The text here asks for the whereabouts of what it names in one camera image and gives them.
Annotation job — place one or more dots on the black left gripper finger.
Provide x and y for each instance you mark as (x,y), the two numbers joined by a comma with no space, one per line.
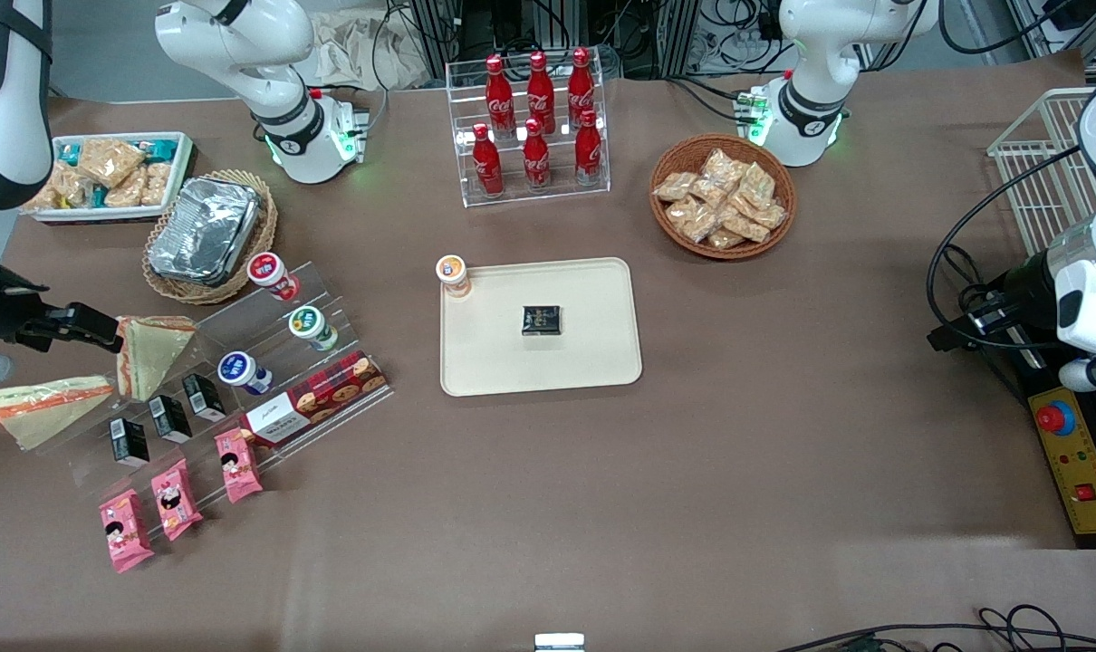
(983,299)
(956,337)

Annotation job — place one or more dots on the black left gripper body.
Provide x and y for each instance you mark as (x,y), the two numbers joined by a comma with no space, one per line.
(1024,288)

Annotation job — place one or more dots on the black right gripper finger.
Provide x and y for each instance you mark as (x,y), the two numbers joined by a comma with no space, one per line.
(86,328)
(33,333)

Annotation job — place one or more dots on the triangle sandwich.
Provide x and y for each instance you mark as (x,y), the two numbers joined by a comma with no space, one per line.
(154,353)
(45,412)

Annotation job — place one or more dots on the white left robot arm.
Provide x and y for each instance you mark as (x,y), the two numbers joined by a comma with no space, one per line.
(815,81)

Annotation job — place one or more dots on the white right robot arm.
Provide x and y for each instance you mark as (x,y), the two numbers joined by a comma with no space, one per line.
(240,54)

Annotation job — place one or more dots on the beige plastic tray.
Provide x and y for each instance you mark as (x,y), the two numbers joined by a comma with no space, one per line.
(584,362)

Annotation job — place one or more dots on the black box with metal strip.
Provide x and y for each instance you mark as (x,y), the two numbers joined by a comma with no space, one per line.
(1028,371)

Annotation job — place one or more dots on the crispy snack packet teal ends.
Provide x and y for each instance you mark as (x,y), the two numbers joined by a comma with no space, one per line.
(68,154)
(72,188)
(43,197)
(109,161)
(127,192)
(156,184)
(158,149)

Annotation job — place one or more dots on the small black drink carton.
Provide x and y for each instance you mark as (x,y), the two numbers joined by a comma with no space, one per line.
(129,442)
(205,397)
(169,419)

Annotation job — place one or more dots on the silver foil container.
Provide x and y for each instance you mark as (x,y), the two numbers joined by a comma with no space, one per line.
(204,231)

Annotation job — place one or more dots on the blue lid yogurt cup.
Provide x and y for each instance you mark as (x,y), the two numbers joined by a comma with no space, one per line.
(243,371)

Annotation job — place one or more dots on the yellow emergency stop box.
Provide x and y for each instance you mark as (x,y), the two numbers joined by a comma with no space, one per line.
(1078,462)

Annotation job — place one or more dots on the white rectangular plastic bin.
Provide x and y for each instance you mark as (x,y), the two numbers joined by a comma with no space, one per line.
(181,172)

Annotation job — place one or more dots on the red lid yogurt cup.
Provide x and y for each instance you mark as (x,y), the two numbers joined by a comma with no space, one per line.
(272,274)

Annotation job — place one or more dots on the pink snack packet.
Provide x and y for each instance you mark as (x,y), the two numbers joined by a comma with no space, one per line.
(176,500)
(125,532)
(238,465)

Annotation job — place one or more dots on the oval wicker basket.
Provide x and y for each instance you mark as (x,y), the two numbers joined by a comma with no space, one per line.
(263,235)

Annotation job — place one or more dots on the clear wrapped biscuit packet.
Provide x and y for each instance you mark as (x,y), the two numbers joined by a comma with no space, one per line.
(723,167)
(758,184)
(709,192)
(725,239)
(770,215)
(693,220)
(745,225)
(675,186)

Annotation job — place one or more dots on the green lid yogurt cup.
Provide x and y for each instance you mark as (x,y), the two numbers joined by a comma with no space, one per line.
(312,328)

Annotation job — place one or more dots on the red plaid cookie box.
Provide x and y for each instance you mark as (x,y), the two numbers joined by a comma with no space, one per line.
(317,398)

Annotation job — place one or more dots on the clear acrylic stepped shelf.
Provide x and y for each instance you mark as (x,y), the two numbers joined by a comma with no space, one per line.
(349,317)

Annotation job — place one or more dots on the round brown wicker basket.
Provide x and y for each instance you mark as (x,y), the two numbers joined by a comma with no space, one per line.
(684,154)

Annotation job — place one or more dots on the orange lid yogurt cup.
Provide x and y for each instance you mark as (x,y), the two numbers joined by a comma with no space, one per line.
(454,274)

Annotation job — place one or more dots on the crumpled beige cloth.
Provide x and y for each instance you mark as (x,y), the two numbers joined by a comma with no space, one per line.
(358,50)

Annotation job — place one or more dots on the red cola bottle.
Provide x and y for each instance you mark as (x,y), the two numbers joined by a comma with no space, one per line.
(536,161)
(487,167)
(589,154)
(499,100)
(581,91)
(541,95)

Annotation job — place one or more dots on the black square snack packet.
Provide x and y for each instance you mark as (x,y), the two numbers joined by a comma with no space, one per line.
(542,321)

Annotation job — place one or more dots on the clear acrylic bottle rack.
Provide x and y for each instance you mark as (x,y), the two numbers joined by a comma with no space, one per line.
(557,195)

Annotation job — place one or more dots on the silver white box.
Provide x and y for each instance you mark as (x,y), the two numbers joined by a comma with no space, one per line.
(559,643)

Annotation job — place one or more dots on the aluminium frame rack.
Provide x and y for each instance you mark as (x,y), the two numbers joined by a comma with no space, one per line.
(620,32)

